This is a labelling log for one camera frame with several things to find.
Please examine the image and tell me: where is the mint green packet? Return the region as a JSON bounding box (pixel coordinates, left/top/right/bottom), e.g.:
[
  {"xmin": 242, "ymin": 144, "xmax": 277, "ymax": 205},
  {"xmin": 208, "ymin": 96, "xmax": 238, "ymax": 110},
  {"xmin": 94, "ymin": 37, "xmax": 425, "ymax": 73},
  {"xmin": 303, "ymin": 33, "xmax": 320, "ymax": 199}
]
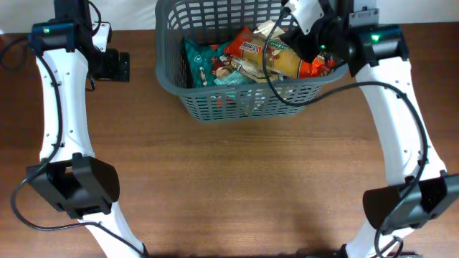
[{"xmin": 214, "ymin": 71, "xmax": 255, "ymax": 85}]

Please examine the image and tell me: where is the green Nescafe coffee bag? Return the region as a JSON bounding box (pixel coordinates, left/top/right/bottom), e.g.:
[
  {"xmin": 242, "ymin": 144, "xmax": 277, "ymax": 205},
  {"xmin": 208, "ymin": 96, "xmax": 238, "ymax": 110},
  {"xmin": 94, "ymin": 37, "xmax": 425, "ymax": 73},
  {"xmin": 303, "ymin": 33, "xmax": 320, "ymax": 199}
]
[{"xmin": 184, "ymin": 38, "xmax": 230, "ymax": 88}]

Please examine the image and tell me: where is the beige mushroom snack pouch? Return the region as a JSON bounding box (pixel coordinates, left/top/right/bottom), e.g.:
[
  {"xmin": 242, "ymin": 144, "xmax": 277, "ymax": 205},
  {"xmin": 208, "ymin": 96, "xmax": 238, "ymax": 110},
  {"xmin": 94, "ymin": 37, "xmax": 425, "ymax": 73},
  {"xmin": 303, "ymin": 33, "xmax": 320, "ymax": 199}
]
[{"xmin": 253, "ymin": 20, "xmax": 285, "ymax": 39}]

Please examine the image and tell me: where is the San Remo spaghetti packet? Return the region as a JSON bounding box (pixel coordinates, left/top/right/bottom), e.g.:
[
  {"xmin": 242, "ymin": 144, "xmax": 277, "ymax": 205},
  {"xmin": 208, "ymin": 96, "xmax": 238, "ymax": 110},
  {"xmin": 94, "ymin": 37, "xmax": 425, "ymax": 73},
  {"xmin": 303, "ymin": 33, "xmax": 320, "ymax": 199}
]
[{"xmin": 224, "ymin": 27, "xmax": 338, "ymax": 79}]

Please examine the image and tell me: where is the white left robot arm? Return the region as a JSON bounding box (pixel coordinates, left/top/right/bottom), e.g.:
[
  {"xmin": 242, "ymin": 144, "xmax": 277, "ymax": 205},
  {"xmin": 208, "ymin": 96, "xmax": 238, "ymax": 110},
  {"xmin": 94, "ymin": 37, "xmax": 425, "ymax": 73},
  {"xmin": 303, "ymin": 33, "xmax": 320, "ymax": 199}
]
[{"xmin": 25, "ymin": 0, "xmax": 148, "ymax": 257}]

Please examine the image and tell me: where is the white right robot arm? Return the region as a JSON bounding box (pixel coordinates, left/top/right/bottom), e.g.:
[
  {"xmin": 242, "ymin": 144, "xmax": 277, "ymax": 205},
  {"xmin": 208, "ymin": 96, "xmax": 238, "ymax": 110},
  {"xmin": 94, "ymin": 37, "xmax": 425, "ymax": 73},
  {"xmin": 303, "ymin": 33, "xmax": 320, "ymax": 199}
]
[{"xmin": 281, "ymin": 0, "xmax": 458, "ymax": 257}]

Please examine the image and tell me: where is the grey plastic lattice basket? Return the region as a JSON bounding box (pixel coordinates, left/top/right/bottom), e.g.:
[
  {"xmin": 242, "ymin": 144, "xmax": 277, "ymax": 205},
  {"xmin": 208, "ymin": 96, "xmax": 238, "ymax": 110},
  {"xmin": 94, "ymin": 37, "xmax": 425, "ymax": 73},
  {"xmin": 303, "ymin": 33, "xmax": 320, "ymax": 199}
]
[{"xmin": 156, "ymin": 0, "xmax": 347, "ymax": 123}]

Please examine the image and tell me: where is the glutinous rice bag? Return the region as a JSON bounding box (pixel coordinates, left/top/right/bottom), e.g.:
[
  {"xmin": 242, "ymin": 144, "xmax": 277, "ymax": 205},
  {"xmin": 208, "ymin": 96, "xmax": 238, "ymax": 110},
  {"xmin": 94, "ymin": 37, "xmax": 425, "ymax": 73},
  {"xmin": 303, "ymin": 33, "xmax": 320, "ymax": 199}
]
[{"xmin": 212, "ymin": 54, "xmax": 267, "ymax": 83}]

